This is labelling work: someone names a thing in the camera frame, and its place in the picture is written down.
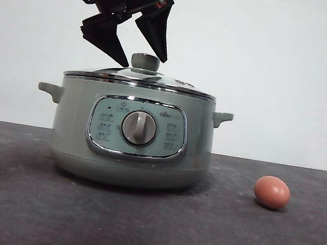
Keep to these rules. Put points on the green electric cooking pot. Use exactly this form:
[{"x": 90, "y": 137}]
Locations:
[{"x": 74, "y": 114}]

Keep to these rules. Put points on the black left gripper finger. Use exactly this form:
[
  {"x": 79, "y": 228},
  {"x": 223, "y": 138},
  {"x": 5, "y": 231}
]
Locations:
[
  {"x": 106, "y": 34},
  {"x": 156, "y": 28}
]

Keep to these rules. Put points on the brown egg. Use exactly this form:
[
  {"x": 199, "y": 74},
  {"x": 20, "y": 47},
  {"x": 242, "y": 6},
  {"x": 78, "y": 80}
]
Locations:
[{"x": 272, "y": 192}]

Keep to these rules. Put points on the glass lid with green knob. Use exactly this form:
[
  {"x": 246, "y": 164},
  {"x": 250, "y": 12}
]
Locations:
[{"x": 144, "y": 62}]

